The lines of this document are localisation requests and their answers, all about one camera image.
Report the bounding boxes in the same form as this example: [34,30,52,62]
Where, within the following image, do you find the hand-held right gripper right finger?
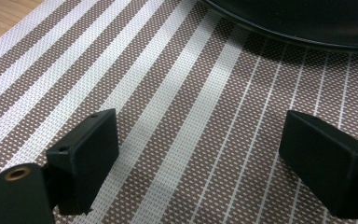
[278,109,358,220]

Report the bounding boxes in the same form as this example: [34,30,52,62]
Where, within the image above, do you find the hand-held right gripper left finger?
[45,107,120,217]

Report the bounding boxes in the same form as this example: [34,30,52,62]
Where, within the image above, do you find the striped woven placemat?
[0,0,358,224]

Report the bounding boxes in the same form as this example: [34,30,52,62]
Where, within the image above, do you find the black round pan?
[199,0,358,53]

